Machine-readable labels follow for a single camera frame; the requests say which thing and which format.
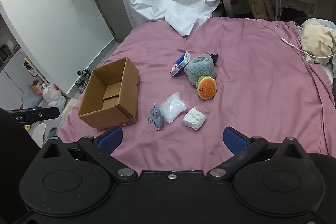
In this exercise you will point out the pink bed sheet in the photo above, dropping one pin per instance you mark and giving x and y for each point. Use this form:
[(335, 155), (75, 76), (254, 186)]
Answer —
[(262, 82)]

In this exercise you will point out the hamburger plush toy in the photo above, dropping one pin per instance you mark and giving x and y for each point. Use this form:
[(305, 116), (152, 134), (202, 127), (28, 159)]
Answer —
[(207, 87)]

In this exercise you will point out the white shelf cabinet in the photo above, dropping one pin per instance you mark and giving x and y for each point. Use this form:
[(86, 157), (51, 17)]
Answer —
[(10, 82)]

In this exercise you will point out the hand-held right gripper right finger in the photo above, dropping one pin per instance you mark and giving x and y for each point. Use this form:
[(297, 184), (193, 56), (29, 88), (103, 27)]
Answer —
[(235, 141)]

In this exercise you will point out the white slipper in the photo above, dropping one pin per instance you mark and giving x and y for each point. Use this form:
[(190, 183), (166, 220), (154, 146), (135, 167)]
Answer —
[(39, 133)]

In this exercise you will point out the small black fabric item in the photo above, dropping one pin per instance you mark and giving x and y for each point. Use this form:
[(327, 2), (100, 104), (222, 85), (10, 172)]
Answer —
[(214, 58)]

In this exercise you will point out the blue white tissue pack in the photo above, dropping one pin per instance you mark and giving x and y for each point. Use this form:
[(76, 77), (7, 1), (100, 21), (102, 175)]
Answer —
[(179, 64)]

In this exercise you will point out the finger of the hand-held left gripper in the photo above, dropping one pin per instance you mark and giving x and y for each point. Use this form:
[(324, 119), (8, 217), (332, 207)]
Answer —
[(39, 115)]

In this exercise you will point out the grey plush toy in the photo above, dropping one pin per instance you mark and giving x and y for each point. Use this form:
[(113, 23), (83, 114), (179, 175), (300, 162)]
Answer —
[(200, 69)]

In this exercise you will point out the grey plastic bag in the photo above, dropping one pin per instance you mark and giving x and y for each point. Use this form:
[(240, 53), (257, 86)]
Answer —
[(30, 98)]

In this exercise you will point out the white plastic bag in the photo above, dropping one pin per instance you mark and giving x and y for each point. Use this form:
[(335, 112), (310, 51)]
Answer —
[(53, 95)]

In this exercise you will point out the cardboard box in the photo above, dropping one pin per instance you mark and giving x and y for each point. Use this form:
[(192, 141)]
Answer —
[(110, 98)]

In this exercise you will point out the clear plastic bag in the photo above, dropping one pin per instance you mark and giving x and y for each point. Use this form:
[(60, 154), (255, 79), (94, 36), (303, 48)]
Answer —
[(172, 107)]

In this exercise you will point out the cream blanket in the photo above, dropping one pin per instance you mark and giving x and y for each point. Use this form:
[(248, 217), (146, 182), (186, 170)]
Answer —
[(319, 40)]

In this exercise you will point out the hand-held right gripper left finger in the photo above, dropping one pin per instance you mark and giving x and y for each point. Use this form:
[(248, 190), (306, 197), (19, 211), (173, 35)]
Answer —
[(110, 139)]

